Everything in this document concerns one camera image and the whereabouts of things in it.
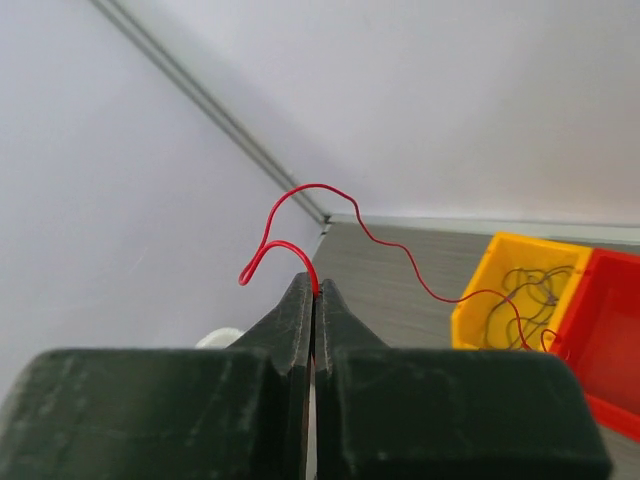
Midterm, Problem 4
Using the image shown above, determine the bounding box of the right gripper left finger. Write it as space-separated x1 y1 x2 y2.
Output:
1 273 313 479

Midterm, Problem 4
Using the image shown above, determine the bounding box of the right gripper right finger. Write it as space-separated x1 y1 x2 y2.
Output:
314 280 613 479

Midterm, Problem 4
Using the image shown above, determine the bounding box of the purple wire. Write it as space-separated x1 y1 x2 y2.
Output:
482 294 531 351
502 264 576 326

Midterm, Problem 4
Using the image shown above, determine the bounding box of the white plastic basket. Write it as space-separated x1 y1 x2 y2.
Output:
196 327 244 349

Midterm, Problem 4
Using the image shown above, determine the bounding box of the yellow plastic bin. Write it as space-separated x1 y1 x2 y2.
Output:
451 232 593 352

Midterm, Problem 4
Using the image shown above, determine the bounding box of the red plastic bin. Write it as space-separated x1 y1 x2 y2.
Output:
551 248 640 442

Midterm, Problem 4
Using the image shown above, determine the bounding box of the aluminium corner post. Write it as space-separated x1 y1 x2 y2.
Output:
89 0 334 226

